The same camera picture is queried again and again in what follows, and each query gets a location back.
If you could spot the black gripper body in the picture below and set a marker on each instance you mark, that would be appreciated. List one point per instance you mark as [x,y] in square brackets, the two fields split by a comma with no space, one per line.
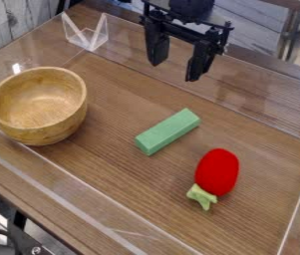
[190,20]

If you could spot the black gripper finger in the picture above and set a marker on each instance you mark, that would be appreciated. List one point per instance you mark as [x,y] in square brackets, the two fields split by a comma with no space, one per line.
[200,61]
[158,45]

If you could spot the red plush fruit green leaves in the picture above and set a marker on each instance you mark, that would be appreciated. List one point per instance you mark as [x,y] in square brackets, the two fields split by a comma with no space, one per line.
[215,177]

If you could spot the metal table leg background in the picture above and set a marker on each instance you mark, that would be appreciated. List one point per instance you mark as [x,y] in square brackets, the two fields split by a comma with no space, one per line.
[289,45]

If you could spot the green rectangular block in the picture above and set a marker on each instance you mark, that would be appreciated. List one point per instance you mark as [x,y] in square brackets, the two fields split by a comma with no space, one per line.
[166,132]

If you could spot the wooden bowl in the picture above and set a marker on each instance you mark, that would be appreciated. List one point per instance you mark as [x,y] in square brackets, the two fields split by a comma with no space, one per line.
[44,105]

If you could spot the clear acrylic corner bracket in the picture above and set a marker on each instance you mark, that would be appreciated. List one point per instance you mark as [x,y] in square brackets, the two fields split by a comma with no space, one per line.
[89,39]

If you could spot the black table frame bracket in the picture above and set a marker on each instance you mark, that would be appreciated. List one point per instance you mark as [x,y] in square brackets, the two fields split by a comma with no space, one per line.
[28,245]

